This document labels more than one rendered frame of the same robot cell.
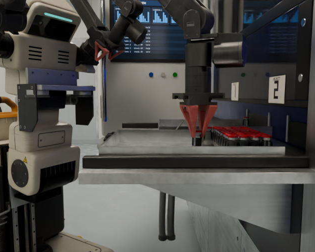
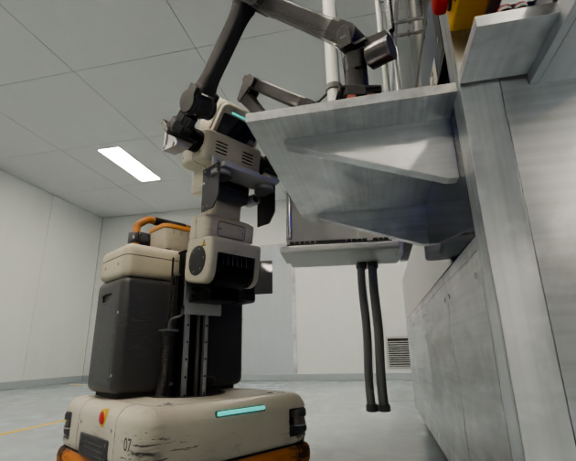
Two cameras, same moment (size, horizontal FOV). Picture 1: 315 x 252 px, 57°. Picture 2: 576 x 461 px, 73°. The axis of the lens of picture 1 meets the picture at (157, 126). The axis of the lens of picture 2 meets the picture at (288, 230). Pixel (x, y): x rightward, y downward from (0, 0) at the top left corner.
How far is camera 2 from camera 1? 0.62 m
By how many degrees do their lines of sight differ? 27
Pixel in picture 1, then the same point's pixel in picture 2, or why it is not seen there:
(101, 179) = (263, 115)
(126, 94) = not seen: hidden behind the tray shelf
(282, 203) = (444, 148)
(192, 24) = (344, 35)
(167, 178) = (318, 106)
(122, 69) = not seen: hidden behind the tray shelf
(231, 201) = (390, 152)
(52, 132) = (232, 224)
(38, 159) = (216, 240)
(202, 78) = (358, 75)
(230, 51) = (378, 44)
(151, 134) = not seen: hidden behind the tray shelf
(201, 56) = (356, 58)
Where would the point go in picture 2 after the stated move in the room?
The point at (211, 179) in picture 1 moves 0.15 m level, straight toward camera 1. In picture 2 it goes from (357, 101) to (333, 49)
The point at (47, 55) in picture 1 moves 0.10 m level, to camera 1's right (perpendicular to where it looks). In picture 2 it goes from (232, 153) to (257, 149)
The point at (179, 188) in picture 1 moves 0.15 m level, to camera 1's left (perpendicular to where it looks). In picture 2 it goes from (338, 147) to (269, 156)
